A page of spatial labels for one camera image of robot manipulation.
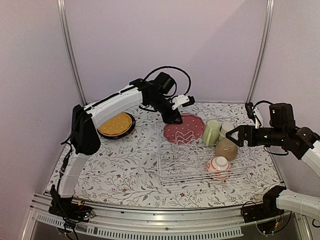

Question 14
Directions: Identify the floral tablecloth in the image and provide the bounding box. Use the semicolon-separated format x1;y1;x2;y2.
73;108;283;209

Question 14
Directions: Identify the white brown cup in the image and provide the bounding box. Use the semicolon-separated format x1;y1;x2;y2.
218;121;235;141

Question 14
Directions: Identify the left aluminium frame post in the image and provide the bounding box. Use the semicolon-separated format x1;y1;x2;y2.
56;0;87;106

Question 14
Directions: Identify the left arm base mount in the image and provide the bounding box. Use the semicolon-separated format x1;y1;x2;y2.
48;197;96;223

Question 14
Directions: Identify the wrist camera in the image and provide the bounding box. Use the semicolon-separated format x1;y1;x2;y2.
171;94;195;110
244;102;263;129

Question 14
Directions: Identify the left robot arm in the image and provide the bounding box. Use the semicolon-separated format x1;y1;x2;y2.
50;72;190;217

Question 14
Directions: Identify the red patterned white bowl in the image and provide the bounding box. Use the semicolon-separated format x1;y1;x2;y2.
205;156;231;180

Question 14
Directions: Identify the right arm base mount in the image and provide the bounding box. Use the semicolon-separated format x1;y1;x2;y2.
240;200;285;223

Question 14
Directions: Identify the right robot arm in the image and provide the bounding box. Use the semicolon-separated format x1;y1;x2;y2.
225;102;320;222

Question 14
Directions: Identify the white wire dish rack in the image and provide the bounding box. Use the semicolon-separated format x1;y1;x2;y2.
156;122;256;185

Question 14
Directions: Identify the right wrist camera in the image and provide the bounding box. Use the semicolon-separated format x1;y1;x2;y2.
244;102;263;129

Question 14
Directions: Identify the maroon polka dot plate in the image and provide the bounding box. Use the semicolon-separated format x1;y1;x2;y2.
163;113;205;145

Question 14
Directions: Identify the light green mug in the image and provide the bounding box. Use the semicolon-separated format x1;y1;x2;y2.
201;120;220;147

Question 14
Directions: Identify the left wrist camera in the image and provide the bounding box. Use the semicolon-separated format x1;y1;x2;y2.
171;94;195;110

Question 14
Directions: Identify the black rimmed white plate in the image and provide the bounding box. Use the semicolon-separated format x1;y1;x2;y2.
97;112;136;139

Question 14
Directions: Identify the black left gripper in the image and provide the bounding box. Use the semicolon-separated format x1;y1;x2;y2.
149;95;184;125

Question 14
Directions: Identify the yellow polka dot plate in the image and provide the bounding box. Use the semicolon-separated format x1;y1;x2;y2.
97;112;133;137

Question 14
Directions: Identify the aluminium front rail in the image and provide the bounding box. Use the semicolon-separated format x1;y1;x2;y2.
21;193;315;240

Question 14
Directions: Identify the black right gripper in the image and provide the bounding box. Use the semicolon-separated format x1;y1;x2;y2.
226;125;286;147

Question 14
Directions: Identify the beige ceramic bowl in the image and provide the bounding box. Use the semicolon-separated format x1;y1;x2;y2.
215;138;238;161

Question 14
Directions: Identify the aluminium frame post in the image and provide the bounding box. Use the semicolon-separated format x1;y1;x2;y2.
245;0;275;103
56;0;87;106

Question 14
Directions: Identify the right aluminium frame post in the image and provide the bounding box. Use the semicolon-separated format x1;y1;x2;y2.
245;0;275;103

